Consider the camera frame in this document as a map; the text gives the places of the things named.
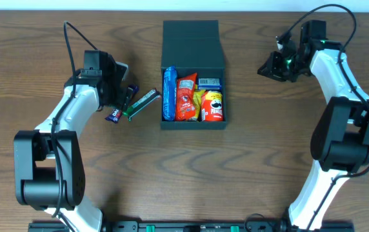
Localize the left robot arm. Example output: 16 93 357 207
14 50 131 231

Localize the blue small card box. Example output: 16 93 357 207
197 78 222 91

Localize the red candy bag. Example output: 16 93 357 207
175 73 197 121

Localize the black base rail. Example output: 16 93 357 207
28 220 355 232

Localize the red Pringles can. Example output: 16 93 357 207
201 90 223 122

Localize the black gift box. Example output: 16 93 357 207
160 20 228 130

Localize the yellow snack bag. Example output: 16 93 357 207
189 85 205 121

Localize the purple Dairy Milk bar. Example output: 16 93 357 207
105 84 140 124

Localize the blue cookie packet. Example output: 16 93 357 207
162 66 177 121

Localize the green gum pack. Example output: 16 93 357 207
123 88 161 121

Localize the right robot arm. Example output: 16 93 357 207
257 20 369 231

